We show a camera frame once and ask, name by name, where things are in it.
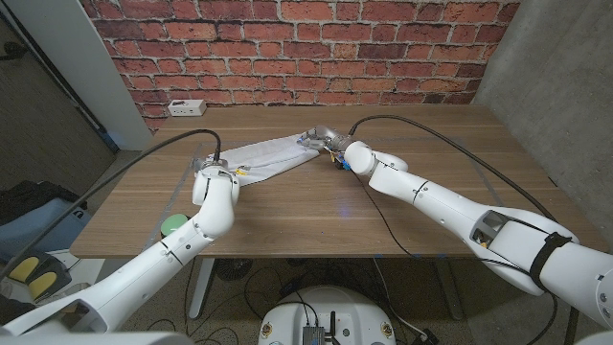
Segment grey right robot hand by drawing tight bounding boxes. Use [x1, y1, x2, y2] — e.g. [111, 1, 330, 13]
[296, 125, 355, 153]

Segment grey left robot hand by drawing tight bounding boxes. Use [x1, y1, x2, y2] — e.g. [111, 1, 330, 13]
[193, 152, 238, 176]

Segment white handkerchief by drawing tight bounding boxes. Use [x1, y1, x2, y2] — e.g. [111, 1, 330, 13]
[208, 132, 321, 187]

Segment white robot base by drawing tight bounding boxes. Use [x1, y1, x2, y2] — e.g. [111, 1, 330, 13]
[257, 286, 397, 345]

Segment silver box on robot base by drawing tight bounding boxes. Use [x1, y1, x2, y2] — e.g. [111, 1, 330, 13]
[301, 325, 327, 345]

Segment green push button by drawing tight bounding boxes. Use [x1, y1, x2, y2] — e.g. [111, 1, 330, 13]
[160, 213, 191, 239]

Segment white power strip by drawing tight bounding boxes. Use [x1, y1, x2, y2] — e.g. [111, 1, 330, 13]
[167, 99, 208, 118]

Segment brick print backdrop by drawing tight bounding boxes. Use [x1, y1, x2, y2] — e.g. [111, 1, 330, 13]
[79, 0, 523, 133]

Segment black round fan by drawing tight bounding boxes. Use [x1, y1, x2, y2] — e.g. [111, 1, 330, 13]
[214, 258, 254, 283]

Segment metal table leg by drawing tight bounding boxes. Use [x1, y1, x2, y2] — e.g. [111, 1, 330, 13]
[188, 258, 216, 321]
[433, 258, 464, 321]

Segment black bag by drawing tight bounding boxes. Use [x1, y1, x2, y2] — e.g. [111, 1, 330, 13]
[0, 180, 90, 224]

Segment black foot pedal yellow pads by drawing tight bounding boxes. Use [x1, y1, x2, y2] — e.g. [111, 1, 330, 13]
[5, 252, 73, 302]

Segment white robot torso rim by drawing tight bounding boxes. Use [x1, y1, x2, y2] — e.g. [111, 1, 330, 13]
[0, 331, 195, 345]

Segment black power adapter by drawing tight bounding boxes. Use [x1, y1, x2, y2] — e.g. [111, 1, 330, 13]
[411, 328, 440, 345]

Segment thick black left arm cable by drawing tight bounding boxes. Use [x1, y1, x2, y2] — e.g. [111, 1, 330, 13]
[0, 128, 222, 284]

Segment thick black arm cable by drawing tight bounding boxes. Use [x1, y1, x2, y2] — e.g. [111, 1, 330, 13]
[0, 128, 222, 284]
[348, 114, 579, 345]

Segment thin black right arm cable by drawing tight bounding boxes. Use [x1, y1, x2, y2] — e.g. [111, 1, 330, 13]
[352, 170, 559, 345]

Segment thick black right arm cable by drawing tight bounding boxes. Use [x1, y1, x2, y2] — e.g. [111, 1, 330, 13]
[348, 114, 579, 345]

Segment white wall column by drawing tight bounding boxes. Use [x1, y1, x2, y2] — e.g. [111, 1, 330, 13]
[4, 0, 154, 150]

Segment white floor cable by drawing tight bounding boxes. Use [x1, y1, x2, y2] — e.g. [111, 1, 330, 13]
[372, 258, 428, 339]

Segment black door handle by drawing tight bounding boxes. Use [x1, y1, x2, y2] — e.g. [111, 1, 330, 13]
[0, 41, 29, 62]

